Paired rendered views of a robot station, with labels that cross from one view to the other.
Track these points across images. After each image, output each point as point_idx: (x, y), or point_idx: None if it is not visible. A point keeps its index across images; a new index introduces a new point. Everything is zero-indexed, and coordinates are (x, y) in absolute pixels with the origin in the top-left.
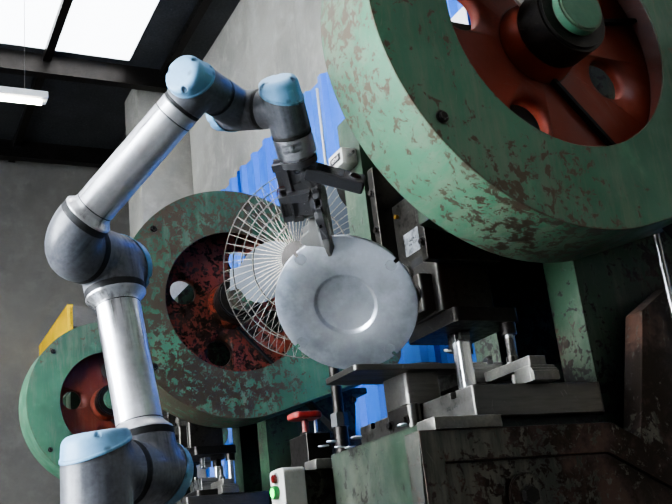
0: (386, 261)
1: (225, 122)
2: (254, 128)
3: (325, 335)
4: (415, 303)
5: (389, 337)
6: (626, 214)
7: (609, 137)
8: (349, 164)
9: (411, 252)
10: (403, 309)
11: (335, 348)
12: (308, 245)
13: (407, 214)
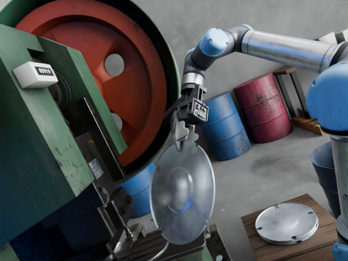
0: (160, 165)
1: (223, 55)
2: (209, 66)
3: (190, 212)
4: (151, 195)
5: (162, 217)
6: None
7: None
8: (48, 85)
9: (97, 177)
10: (156, 198)
11: (187, 224)
12: (194, 141)
13: (83, 150)
